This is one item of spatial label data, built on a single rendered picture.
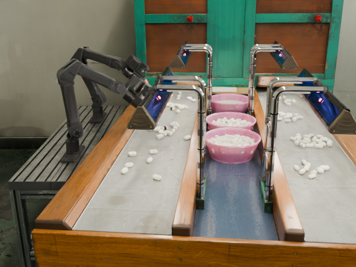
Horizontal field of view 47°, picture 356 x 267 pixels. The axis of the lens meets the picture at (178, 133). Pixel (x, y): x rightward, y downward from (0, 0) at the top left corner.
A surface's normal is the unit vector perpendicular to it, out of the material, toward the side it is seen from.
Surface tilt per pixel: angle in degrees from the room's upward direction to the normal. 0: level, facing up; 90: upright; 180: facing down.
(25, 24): 90
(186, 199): 0
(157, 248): 90
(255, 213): 0
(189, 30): 90
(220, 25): 90
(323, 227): 0
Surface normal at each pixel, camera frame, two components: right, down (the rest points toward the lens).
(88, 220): -0.01, -0.95
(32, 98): -0.02, 0.33
